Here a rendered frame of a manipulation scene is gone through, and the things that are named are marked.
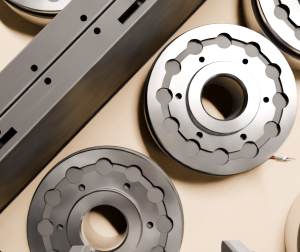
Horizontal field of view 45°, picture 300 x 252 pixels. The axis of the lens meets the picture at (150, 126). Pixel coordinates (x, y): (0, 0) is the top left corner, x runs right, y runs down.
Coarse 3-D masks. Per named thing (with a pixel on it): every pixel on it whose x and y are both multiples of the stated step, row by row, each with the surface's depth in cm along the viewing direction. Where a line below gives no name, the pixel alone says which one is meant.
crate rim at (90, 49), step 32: (128, 0) 17; (160, 0) 17; (96, 32) 18; (128, 32) 17; (64, 64) 17; (96, 64) 17; (32, 96) 17; (64, 96) 17; (0, 128) 17; (32, 128) 17; (0, 160) 17
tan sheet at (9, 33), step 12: (0, 0) 27; (0, 12) 27; (12, 12) 27; (0, 24) 27; (12, 24) 27; (24, 24) 27; (0, 36) 27; (12, 36) 27; (24, 36) 27; (0, 48) 27; (12, 48) 27; (0, 60) 27
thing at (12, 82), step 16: (80, 0) 17; (96, 0) 17; (112, 0) 17; (64, 16) 17; (80, 16) 17; (96, 16) 17; (48, 32) 17; (64, 32) 17; (80, 32) 17; (32, 48) 17; (48, 48) 17; (64, 48) 17; (16, 64) 17; (32, 64) 17; (48, 64) 17; (0, 80) 17; (16, 80) 17; (32, 80) 17; (0, 96) 17; (16, 96) 17; (0, 112) 17
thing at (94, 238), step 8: (88, 216) 26; (88, 224) 25; (88, 232) 24; (96, 232) 26; (88, 240) 23; (96, 240) 24; (104, 240) 25; (112, 240) 25; (120, 240) 24; (104, 248) 23
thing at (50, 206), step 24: (72, 168) 24; (96, 168) 24; (120, 168) 24; (144, 168) 23; (48, 192) 24; (72, 192) 23; (144, 192) 23; (168, 192) 23; (48, 216) 23; (144, 216) 23; (168, 216) 24; (48, 240) 23; (144, 240) 23; (168, 240) 23
